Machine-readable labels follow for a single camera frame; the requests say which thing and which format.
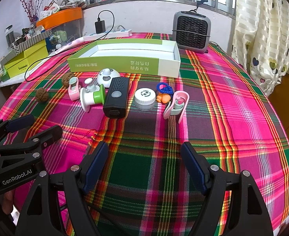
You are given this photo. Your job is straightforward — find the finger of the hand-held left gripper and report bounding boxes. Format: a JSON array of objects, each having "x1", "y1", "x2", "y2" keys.
[
  {"x1": 0, "y1": 114, "x2": 35, "y2": 150},
  {"x1": 0, "y1": 125, "x2": 63, "y2": 177}
]

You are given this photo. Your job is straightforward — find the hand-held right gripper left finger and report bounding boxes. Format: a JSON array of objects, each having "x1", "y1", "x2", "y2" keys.
[{"x1": 15, "y1": 141, "x2": 110, "y2": 236}]

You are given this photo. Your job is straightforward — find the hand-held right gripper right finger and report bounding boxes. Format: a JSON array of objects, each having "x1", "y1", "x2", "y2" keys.
[{"x1": 180, "y1": 141, "x2": 274, "y2": 236}]

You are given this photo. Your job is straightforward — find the brown walnut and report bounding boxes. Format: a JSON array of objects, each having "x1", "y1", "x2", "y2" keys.
[
  {"x1": 61, "y1": 73, "x2": 75, "y2": 88},
  {"x1": 35, "y1": 88, "x2": 48, "y2": 102}
]

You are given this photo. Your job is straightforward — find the pink and grey plastic clip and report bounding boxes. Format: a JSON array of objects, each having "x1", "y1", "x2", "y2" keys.
[
  {"x1": 163, "y1": 91, "x2": 190, "y2": 123},
  {"x1": 68, "y1": 77, "x2": 81, "y2": 101}
]

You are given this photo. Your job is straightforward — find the green and white spool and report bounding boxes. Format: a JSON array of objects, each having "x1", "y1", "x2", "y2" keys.
[{"x1": 80, "y1": 84, "x2": 106, "y2": 113}]

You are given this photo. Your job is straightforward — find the black rectangular device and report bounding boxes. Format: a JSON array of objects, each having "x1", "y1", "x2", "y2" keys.
[{"x1": 103, "y1": 77, "x2": 130, "y2": 118}]

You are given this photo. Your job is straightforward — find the blue orange toy figure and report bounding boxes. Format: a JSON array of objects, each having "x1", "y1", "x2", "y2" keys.
[{"x1": 156, "y1": 82, "x2": 172, "y2": 104}]

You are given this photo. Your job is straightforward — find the white panda toy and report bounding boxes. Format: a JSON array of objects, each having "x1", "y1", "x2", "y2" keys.
[{"x1": 97, "y1": 68, "x2": 121, "y2": 88}]

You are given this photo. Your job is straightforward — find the white lidded jar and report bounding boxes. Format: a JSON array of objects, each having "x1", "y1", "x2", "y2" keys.
[{"x1": 135, "y1": 88, "x2": 156, "y2": 111}]

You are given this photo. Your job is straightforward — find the green and white cardboard box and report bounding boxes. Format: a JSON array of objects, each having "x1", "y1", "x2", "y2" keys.
[{"x1": 68, "y1": 39, "x2": 181, "y2": 78}]

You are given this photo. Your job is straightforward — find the person's left hand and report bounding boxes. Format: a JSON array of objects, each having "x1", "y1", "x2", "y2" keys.
[{"x1": 0, "y1": 190, "x2": 16, "y2": 215}]

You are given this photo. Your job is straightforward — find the plaid tablecloth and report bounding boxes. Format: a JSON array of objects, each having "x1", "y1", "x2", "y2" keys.
[{"x1": 0, "y1": 32, "x2": 289, "y2": 236}]

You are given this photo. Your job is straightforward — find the yellow-green cardboard box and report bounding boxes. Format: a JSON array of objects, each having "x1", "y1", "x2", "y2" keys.
[{"x1": 0, "y1": 39, "x2": 50, "y2": 83}]

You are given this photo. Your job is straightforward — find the grey zigzag-striped box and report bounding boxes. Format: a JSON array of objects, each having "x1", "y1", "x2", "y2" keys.
[{"x1": 0, "y1": 31, "x2": 53, "y2": 65}]

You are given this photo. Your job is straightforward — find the glass jar with dark lid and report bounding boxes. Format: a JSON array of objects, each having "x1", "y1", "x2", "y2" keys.
[{"x1": 5, "y1": 25, "x2": 16, "y2": 47}]

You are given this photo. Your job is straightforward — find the pink and white tube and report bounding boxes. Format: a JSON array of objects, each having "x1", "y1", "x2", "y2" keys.
[{"x1": 52, "y1": 35, "x2": 91, "y2": 53}]

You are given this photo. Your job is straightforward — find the green round pouch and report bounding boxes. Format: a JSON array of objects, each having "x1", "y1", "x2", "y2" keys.
[{"x1": 54, "y1": 29, "x2": 67, "y2": 41}]

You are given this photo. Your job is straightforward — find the purple flower branches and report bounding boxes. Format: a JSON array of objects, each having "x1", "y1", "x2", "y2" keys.
[{"x1": 17, "y1": 0, "x2": 54, "y2": 27}]

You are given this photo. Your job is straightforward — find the clear bin with orange lid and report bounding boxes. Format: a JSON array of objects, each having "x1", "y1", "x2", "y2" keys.
[{"x1": 36, "y1": 7, "x2": 83, "y2": 42}]

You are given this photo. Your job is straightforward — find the black power adapter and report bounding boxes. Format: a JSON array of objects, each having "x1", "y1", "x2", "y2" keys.
[{"x1": 94, "y1": 17, "x2": 105, "y2": 33}]

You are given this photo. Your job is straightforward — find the colourful paper packets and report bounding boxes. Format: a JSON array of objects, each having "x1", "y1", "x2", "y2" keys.
[{"x1": 37, "y1": 1, "x2": 61, "y2": 20}]

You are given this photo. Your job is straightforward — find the white power strip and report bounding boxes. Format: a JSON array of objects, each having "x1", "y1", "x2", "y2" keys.
[{"x1": 82, "y1": 29, "x2": 132, "y2": 42}]

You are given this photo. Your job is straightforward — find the grey space heater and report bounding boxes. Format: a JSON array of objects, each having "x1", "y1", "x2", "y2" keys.
[{"x1": 172, "y1": 10, "x2": 211, "y2": 54}]

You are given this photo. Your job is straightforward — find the cream heart-print curtain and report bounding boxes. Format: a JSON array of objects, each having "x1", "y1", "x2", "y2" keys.
[{"x1": 232, "y1": 0, "x2": 289, "y2": 96}]

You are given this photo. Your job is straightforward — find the black charging cable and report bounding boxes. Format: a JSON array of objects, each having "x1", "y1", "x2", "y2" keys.
[{"x1": 24, "y1": 10, "x2": 115, "y2": 83}]

